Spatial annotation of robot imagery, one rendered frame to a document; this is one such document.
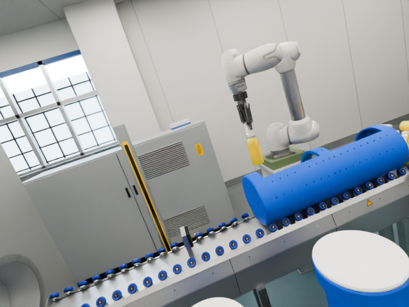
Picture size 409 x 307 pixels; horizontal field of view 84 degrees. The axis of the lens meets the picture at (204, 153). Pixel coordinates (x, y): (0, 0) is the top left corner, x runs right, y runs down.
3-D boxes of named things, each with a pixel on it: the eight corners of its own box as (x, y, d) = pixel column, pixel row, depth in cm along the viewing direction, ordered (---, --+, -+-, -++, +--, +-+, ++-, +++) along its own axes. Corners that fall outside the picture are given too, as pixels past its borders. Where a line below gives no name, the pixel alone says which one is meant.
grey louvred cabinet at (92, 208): (89, 263, 325) (42, 172, 293) (228, 209, 346) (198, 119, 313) (75, 292, 273) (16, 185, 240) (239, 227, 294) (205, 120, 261)
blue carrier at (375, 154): (250, 213, 140) (237, 171, 135) (367, 164, 152) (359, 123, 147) (272, 235, 113) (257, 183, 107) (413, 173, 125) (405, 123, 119)
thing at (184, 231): (188, 251, 127) (179, 227, 123) (195, 248, 127) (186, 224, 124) (191, 262, 117) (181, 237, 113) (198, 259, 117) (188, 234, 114)
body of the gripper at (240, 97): (230, 95, 121) (234, 111, 123) (235, 93, 113) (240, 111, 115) (242, 91, 122) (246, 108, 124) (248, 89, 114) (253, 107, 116)
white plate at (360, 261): (383, 225, 86) (383, 228, 86) (305, 234, 94) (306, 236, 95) (434, 287, 60) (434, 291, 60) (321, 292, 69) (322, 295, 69)
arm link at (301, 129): (293, 138, 192) (321, 133, 181) (291, 148, 180) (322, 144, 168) (267, 46, 160) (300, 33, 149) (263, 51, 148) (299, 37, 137)
